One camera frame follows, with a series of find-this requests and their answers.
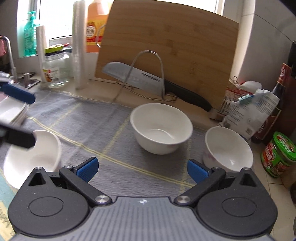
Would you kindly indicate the white paper seasoning bag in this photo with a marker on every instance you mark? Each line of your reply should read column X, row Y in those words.
column 249, row 112

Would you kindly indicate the steel kitchen faucet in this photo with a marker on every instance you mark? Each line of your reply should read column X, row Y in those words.
column 7, row 62

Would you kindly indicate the clear plastic wrap roll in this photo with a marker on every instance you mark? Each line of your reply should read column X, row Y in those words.
column 79, row 44

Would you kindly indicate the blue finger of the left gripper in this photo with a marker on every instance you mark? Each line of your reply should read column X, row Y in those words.
column 17, row 137
column 17, row 93

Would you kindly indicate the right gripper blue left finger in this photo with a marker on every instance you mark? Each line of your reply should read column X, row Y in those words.
column 87, row 169

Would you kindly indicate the white bowl with floral print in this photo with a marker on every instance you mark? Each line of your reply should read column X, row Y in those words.
column 160, row 128

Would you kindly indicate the plain white bowl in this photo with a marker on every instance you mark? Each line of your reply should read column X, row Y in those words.
column 19, row 162

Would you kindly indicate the green lidded sauce tub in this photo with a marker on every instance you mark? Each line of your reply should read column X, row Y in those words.
column 278, row 155

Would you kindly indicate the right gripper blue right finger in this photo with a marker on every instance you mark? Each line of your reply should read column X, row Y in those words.
column 197, row 171

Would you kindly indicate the white plate stack lower plates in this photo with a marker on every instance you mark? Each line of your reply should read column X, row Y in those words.
column 21, row 117

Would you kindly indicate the teal cloth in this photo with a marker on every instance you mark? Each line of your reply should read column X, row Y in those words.
column 7, row 193

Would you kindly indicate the steel cleaver with black handle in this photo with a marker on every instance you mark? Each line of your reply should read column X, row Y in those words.
column 185, row 95

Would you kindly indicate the white plate with fruit print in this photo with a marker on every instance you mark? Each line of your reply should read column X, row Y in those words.
column 10, row 109

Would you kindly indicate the white salt bag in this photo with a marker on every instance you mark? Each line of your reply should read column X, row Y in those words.
column 234, row 91

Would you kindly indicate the glass jar with green lid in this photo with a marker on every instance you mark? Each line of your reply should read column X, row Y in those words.
column 56, row 66

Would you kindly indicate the bamboo cutting board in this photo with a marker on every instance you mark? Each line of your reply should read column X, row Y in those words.
column 190, row 47

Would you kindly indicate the stainless steel sink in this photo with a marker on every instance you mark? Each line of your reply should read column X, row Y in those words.
column 27, row 80

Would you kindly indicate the dark soy sauce bottle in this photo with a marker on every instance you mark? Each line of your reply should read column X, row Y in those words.
column 279, row 91

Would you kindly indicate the orange cooking oil bottle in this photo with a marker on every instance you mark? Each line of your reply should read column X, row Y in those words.
column 97, row 15

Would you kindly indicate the steel wire rack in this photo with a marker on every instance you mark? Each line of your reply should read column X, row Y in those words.
column 137, row 78

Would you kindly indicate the grey checked dish mat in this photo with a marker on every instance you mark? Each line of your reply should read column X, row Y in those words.
column 94, row 128

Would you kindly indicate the green dish soap bottle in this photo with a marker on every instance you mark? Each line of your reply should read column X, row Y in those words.
column 30, row 39

